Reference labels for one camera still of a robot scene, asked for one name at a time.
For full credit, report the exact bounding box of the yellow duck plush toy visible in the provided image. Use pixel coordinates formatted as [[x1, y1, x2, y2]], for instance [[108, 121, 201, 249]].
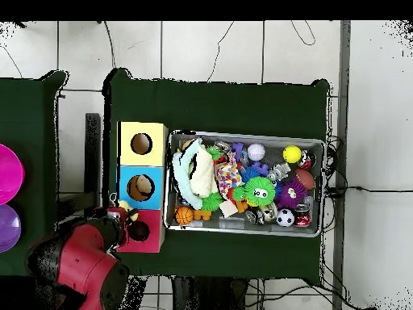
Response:
[[109, 192, 140, 223]]

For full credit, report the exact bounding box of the mint waffle cloth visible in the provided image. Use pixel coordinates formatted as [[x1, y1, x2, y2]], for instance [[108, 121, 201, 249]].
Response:
[[171, 137, 208, 211]]

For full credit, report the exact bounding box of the cream waffle cloth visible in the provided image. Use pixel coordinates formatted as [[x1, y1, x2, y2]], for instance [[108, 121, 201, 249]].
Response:
[[189, 146, 219, 199]]

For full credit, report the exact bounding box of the colourful patterned cloth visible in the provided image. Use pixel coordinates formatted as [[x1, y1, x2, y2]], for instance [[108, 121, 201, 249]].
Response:
[[215, 153, 243, 196]]

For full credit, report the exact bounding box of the wooden box with three holes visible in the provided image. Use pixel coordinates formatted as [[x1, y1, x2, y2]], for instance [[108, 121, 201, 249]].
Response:
[[114, 121, 169, 253]]

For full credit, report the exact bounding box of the small orange basketball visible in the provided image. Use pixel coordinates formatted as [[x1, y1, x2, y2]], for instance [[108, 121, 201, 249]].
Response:
[[175, 206, 195, 226]]

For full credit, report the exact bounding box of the purple plastic bowl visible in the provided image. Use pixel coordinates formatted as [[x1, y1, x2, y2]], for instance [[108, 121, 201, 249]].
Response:
[[0, 203, 23, 253]]

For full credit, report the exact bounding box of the magenta plastic bowl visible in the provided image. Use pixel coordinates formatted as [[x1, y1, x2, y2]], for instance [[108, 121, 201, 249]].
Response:
[[0, 143, 26, 207]]

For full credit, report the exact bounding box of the dark green table cloth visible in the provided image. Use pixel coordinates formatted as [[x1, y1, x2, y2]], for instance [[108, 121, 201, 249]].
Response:
[[0, 69, 75, 279], [101, 67, 331, 286]]

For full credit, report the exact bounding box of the green spiky googly-eyed ball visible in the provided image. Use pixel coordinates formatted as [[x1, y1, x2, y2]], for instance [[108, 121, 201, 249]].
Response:
[[244, 176, 276, 207]]

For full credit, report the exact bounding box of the white baseball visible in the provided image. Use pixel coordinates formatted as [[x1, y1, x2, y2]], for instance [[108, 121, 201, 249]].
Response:
[[247, 142, 266, 161]]

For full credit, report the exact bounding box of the small soccer ball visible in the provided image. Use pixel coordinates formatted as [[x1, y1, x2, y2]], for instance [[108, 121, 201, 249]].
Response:
[[276, 208, 295, 228]]

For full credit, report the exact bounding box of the purple spiky googly-eyed toy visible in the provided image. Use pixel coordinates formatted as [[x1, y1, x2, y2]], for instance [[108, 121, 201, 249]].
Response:
[[276, 178, 308, 209]]

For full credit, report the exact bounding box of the yellow ball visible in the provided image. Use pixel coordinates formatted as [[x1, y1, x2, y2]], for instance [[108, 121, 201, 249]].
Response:
[[282, 145, 302, 164]]

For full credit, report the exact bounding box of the brown toy football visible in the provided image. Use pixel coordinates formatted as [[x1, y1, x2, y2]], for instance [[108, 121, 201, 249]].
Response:
[[292, 168, 315, 191]]

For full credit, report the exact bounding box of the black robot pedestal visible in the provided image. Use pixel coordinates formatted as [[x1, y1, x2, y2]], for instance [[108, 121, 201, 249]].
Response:
[[170, 276, 250, 310]]

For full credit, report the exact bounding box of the shallow wire mesh bin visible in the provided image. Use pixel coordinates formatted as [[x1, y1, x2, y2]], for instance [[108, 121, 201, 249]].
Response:
[[163, 130, 326, 238]]

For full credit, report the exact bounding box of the thin black cable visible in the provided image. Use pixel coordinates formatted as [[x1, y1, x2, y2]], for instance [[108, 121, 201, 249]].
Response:
[[290, 20, 316, 46], [206, 20, 235, 82], [102, 20, 117, 69]]

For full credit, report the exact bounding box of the black power cable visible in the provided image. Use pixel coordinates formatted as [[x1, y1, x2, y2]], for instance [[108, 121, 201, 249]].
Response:
[[325, 185, 413, 195]]

